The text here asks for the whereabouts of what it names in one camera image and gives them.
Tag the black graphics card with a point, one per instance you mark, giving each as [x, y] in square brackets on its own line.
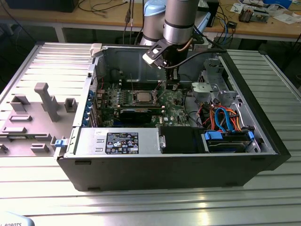
[135, 116]

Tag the hard disk in blue carrier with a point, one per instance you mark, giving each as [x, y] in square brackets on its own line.
[225, 147]

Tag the green RAM stick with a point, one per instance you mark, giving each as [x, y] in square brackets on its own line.
[16, 137]

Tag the small black device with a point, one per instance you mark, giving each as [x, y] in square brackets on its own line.
[232, 24]

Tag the black plastic drive shroud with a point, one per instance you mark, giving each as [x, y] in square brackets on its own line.
[178, 140]

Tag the grey metal component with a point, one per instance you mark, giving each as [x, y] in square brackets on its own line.
[261, 16]

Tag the CPU cooler heat sink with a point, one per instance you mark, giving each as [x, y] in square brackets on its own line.
[245, 14]

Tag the metal locking lever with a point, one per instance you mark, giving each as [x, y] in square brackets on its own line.
[161, 95]
[132, 82]

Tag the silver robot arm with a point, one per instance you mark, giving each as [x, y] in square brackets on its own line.
[179, 28]

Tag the silver CPU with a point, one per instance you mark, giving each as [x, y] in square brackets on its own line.
[144, 96]

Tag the grey metal drive cage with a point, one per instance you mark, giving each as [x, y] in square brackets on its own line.
[202, 90]

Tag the silver power supply unit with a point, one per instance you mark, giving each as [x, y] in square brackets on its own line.
[89, 141]

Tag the blue plastic clip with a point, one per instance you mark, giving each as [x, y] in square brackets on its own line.
[60, 142]

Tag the wooden desk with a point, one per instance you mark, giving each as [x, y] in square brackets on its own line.
[94, 16]

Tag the grey parts rack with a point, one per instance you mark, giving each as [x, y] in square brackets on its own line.
[35, 131]

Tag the black PC case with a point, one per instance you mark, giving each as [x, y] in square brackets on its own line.
[152, 174]

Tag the white paper sheet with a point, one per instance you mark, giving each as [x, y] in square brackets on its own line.
[285, 18]

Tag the CPU socket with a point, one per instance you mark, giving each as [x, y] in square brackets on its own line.
[135, 103]

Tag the black desktop computer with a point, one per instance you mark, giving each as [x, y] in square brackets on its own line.
[42, 5]

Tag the black upright box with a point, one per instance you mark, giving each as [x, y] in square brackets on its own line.
[213, 14]

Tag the green motherboard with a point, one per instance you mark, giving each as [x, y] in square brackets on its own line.
[174, 106]

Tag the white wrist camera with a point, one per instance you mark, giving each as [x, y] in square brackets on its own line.
[148, 58]

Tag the blue box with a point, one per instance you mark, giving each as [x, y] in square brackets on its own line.
[277, 2]

